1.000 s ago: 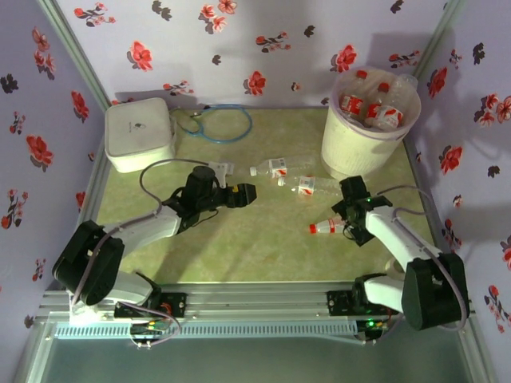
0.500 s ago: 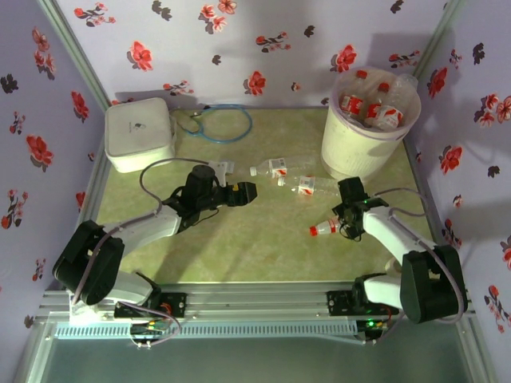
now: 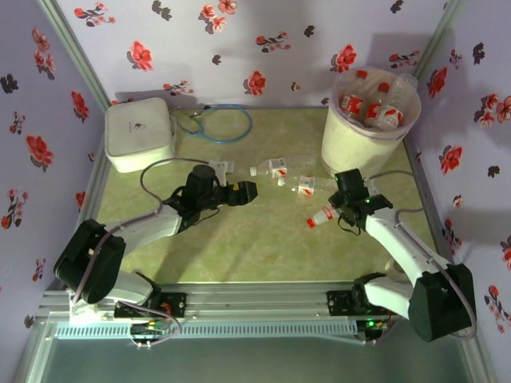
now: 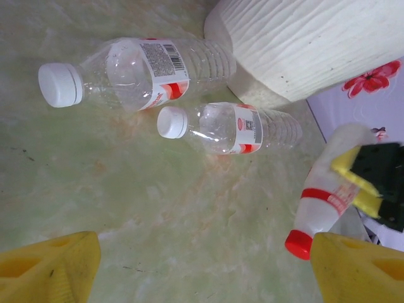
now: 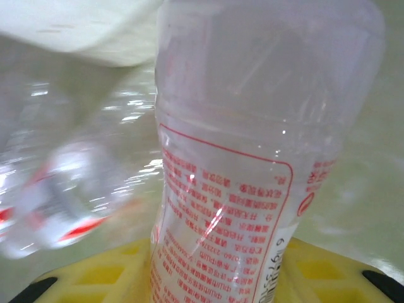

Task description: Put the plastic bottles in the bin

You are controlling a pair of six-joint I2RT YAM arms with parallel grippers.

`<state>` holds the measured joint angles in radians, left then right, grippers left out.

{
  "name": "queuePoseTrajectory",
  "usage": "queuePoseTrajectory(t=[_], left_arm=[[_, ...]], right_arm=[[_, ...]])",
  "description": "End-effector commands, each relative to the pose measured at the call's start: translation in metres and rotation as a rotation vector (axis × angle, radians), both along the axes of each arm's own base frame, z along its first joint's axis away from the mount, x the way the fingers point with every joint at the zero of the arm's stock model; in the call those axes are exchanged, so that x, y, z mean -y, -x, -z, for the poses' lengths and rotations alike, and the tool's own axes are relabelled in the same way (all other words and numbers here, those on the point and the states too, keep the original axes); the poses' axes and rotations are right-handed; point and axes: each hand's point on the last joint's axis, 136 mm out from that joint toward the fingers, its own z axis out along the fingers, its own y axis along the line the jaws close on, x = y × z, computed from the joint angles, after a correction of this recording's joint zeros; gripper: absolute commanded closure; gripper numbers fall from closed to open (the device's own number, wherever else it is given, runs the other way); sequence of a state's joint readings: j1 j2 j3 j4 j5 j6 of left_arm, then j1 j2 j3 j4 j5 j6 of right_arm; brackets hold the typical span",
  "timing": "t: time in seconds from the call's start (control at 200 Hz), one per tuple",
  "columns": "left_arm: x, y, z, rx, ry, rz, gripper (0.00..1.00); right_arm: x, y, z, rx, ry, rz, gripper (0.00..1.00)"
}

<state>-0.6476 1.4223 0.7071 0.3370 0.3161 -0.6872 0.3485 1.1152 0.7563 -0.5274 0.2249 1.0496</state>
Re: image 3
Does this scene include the clear bottle red cap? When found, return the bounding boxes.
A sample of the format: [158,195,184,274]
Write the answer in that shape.
[306,203,341,230]

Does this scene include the white ribbed plastic bin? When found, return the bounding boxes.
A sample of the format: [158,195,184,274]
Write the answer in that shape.
[320,65,423,180]

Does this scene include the clear bottle white cap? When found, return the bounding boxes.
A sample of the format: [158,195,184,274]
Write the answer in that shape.
[249,156,323,180]
[277,174,340,199]

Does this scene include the white square lidded box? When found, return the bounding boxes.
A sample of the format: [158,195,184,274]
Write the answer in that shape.
[104,97,180,174]

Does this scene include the black controller green light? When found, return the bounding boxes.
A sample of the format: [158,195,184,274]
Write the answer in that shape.
[357,317,390,344]

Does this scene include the clear plastic bottle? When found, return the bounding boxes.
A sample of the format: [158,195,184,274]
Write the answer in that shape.
[390,73,419,105]

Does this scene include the green circuit board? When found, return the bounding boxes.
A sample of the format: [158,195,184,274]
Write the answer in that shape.
[131,321,168,336]

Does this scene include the blue cable loop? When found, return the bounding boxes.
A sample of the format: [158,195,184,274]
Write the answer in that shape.
[184,103,254,144]

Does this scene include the aluminium side rail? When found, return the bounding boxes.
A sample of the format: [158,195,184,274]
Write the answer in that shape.
[402,133,470,286]
[69,137,111,240]

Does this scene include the grey cable with black plug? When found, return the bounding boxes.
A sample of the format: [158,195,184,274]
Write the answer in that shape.
[171,105,212,135]

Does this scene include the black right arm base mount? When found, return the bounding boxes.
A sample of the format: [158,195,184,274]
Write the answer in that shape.
[326,289,368,318]

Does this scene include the aluminium frame rail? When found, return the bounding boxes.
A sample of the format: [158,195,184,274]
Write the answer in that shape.
[39,281,476,320]

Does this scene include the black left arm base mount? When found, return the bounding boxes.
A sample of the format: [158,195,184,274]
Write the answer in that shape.
[159,292,188,319]

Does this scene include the white slotted cable duct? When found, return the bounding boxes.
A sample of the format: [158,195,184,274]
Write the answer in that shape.
[53,320,358,340]

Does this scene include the aluminium corner post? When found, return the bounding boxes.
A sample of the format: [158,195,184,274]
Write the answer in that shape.
[410,0,466,81]
[35,0,115,109]

